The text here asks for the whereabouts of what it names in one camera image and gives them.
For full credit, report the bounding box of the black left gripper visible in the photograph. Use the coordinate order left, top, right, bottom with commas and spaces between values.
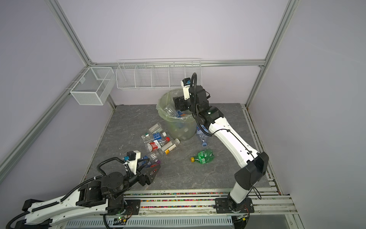
112, 158, 161, 199

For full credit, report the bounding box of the green crushed plastic bottle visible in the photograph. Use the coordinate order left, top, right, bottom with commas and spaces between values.
191, 149, 214, 164

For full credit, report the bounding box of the blue label bottle white cap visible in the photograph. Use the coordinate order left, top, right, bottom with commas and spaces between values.
164, 104, 184, 118

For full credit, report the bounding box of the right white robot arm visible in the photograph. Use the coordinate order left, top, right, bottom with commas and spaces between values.
173, 73, 269, 213

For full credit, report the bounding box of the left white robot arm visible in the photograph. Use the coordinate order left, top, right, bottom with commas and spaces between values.
6, 155, 161, 229

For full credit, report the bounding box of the green lined mesh waste bin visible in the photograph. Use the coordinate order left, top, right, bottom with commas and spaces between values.
156, 89, 197, 141

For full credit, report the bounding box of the red label clear bottle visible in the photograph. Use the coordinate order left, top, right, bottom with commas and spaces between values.
146, 137, 170, 152

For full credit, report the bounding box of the clear square bottle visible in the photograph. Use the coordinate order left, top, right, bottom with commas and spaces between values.
149, 123, 163, 134

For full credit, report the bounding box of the clear bottle blue pink label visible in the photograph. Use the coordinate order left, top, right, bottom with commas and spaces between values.
196, 126, 207, 147

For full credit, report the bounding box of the blue label bottle back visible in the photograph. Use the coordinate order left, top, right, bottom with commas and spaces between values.
141, 132, 167, 143

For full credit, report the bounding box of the small white mesh basket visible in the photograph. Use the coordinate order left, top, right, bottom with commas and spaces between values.
70, 67, 116, 106

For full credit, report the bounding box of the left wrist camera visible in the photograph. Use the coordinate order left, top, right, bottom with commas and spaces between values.
124, 150, 141, 175

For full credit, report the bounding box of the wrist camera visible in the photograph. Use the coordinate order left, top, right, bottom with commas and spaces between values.
124, 150, 141, 175
181, 78, 191, 100

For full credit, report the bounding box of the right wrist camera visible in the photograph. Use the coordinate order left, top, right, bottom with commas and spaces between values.
181, 78, 191, 100

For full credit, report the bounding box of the long white wire shelf basket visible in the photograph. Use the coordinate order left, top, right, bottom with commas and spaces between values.
116, 58, 202, 89

